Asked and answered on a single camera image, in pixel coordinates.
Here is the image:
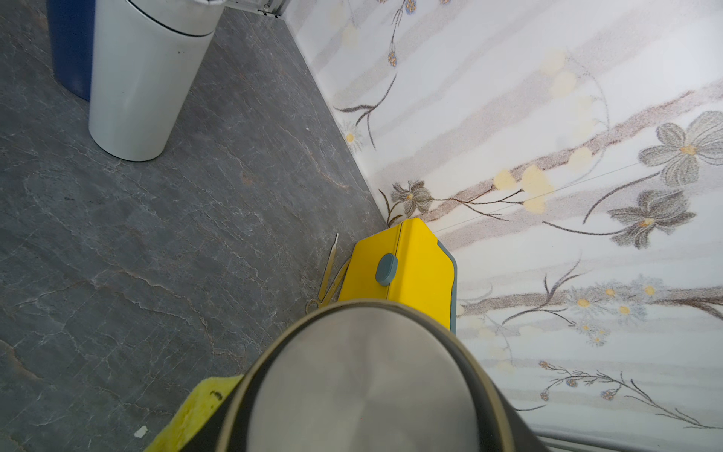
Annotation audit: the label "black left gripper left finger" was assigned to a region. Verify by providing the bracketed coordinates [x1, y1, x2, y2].
[181, 389, 236, 452]

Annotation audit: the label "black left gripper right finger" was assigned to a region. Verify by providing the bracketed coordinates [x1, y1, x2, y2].
[501, 397, 549, 452]

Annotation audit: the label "yellow grey cleaning cloth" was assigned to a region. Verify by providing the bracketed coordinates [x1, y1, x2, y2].
[145, 375, 243, 452]

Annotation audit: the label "gold thermos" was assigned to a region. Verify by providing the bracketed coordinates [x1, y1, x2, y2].
[217, 299, 515, 451]

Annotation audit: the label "white thermos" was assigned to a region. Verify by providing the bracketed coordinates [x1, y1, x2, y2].
[88, 0, 225, 162]

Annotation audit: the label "blue thermos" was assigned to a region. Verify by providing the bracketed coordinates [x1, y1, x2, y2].
[46, 0, 96, 101]

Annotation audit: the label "small scissors beside box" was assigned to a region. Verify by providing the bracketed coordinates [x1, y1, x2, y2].
[305, 234, 350, 314]

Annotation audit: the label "yellow storage box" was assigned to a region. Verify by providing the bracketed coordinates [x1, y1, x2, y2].
[338, 218, 458, 333]

